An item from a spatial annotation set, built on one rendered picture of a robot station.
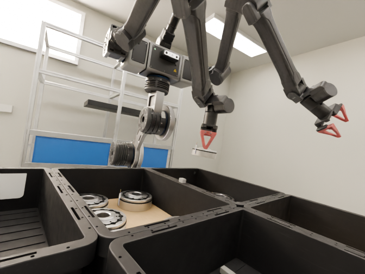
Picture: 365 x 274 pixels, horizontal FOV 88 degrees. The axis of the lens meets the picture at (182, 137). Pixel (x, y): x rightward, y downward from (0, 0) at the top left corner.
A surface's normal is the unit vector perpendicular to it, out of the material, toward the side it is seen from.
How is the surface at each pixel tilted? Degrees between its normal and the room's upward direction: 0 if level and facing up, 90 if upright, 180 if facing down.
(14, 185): 90
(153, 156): 90
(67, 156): 90
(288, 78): 131
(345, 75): 90
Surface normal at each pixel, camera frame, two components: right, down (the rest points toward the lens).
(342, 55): -0.83, -0.13
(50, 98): 0.54, 0.07
